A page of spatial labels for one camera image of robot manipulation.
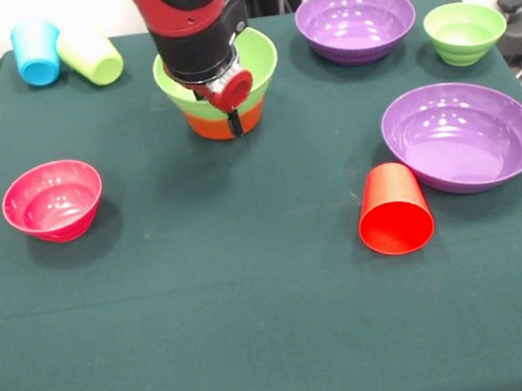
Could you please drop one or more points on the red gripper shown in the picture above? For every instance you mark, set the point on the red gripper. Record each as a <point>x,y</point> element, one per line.
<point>232,92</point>

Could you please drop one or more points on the orange bowl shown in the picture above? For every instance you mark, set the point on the orange bowl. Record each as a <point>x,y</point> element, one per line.
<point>210,129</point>

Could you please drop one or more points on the large green bowl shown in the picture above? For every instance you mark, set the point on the large green bowl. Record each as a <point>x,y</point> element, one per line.
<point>259,59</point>

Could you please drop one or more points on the yellow-green cup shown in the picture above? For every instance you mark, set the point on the yellow-green cup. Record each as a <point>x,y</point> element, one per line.
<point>93,58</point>

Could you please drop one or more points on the red cup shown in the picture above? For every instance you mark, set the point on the red cup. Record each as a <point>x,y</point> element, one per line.
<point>397,230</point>

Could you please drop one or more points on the pink bowl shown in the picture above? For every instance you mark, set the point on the pink bowl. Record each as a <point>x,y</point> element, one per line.
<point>54,210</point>

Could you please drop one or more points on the blue cup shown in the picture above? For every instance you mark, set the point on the blue cup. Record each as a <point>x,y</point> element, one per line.
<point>35,57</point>

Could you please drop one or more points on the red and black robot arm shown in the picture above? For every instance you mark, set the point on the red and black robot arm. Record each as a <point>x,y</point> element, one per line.
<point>193,25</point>

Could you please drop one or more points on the purple bowl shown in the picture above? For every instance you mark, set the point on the purple bowl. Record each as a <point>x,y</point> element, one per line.
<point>463,143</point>
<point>353,22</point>

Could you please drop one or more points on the dark green tablecloth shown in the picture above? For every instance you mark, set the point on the dark green tablecloth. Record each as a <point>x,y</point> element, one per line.
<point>260,327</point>

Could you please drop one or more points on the small green bowl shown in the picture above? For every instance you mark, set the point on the small green bowl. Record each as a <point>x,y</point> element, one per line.
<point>465,38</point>

